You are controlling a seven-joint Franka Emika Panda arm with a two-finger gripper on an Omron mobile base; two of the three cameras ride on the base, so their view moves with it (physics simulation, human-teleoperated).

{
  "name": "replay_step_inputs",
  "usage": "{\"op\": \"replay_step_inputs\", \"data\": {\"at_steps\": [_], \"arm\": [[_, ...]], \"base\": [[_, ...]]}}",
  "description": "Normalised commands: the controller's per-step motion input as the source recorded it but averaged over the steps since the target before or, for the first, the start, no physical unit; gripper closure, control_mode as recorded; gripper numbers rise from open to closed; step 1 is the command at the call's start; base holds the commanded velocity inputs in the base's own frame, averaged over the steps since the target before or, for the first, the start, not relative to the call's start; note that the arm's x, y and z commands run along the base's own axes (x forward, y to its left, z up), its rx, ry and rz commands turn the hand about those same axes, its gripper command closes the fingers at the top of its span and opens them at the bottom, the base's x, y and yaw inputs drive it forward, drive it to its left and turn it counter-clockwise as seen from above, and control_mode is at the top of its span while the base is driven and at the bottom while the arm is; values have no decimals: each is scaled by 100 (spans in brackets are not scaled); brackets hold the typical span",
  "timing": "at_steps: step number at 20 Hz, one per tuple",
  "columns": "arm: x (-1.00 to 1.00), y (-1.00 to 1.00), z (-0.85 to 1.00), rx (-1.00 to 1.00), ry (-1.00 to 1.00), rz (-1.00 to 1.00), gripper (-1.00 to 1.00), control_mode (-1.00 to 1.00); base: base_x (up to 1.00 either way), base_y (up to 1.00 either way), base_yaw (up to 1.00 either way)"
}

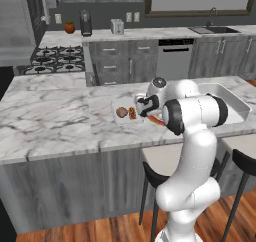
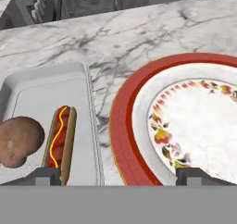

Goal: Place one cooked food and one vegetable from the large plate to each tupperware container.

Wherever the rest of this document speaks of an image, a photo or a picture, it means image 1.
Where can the black gas hob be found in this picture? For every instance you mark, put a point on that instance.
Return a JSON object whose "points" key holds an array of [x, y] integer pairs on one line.
{"points": [[56, 59]]}

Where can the black stool with pale seat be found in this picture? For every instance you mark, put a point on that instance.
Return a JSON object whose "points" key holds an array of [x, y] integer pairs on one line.
{"points": [[245, 159], [160, 159]]}

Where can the brown cooked meat piece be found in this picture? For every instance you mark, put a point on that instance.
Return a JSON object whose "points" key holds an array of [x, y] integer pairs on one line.
{"points": [[121, 112]]}

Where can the grey wood drawer cupboard run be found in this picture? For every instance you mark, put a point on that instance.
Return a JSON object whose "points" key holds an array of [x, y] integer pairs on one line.
{"points": [[120, 61]]}

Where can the dark wall oven stack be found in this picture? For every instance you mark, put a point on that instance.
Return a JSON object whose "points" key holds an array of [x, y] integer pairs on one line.
{"points": [[39, 12]]}

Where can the dark sink basin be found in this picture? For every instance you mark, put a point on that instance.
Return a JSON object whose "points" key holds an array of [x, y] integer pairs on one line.
{"points": [[215, 29]]}

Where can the large white plate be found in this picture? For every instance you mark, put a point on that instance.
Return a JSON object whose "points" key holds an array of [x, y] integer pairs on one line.
{"points": [[116, 103]]}

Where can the plant in orange pot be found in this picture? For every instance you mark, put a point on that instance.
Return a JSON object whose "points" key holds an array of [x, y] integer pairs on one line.
{"points": [[69, 27]]}

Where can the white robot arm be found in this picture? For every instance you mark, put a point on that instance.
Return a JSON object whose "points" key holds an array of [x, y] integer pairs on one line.
{"points": [[191, 172]]}

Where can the hot dog in bun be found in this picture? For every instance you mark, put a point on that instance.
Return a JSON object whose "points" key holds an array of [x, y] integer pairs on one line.
{"points": [[132, 113]]}

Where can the black coffee machine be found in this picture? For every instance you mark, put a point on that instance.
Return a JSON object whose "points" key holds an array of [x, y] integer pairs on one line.
{"points": [[85, 23]]}

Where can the grey wood sink cupboard run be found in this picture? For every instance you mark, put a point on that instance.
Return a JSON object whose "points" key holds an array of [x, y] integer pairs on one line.
{"points": [[223, 56]]}

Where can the silver toaster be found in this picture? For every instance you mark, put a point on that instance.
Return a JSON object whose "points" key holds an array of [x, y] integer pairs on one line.
{"points": [[117, 26]]}

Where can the white tupperware container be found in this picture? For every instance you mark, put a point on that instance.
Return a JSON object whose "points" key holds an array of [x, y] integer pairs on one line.
{"points": [[235, 101]]}

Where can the orange carrot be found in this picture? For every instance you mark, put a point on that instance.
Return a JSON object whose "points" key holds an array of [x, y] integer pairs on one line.
{"points": [[155, 119]]}

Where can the grey wood island cupboards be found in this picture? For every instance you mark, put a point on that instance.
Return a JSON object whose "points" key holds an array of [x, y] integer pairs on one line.
{"points": [[66, 189]]}

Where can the white wall socket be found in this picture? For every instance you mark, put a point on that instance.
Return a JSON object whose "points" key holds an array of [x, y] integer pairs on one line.
{"points": [[128, 17], [136, 17], [58, 18]]}

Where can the dark sink tap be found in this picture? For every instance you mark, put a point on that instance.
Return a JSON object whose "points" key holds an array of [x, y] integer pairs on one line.
{"points": [[211, 16]]}

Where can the steel dishwasher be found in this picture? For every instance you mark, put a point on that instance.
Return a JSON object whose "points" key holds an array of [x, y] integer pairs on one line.
{"points": [[174, 57]]}

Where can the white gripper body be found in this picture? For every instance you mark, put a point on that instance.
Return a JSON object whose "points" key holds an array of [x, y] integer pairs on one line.
{"points": [[139, 98]]}

